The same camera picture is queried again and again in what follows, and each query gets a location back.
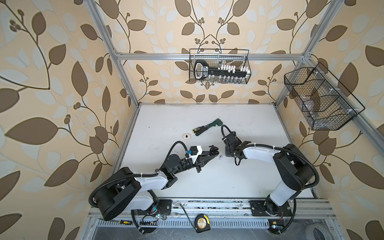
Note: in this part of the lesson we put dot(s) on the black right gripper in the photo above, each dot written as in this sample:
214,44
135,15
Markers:
226,152

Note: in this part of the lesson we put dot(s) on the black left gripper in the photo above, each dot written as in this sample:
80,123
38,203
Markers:
202,162

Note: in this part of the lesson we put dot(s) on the beige earbud charging case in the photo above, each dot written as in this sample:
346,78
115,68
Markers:
186,136

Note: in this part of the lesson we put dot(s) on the black earbud case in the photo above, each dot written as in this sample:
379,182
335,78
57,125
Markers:
214,151

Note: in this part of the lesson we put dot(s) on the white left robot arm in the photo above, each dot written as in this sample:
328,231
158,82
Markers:
126,190

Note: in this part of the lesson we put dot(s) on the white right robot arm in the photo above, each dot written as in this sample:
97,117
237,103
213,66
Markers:
296,171

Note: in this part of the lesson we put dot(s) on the green rivet gun tool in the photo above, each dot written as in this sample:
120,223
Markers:
199,130

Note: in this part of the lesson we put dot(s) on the yellow black tape measure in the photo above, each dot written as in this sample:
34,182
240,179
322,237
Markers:
202,223

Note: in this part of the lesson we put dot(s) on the black socket set holder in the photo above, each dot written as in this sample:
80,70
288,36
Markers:
203,70

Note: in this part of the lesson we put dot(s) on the grey tape roll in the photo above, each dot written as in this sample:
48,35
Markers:
318,232

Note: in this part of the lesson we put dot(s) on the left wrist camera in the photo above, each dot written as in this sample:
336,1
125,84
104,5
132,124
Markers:
193,153

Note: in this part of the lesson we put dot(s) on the black wire basket back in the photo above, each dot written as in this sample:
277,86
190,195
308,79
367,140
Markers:
214,57

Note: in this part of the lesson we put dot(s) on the black wire basket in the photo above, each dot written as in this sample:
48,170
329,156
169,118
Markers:
326,103
214,57

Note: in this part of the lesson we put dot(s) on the black wire basket right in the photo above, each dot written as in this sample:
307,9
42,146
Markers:
326,103

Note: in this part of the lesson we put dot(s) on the yellow handled screwdriver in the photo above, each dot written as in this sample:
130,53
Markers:
116,222

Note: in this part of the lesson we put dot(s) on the aluminium frame post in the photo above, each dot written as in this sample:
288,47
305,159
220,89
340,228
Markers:
304,30

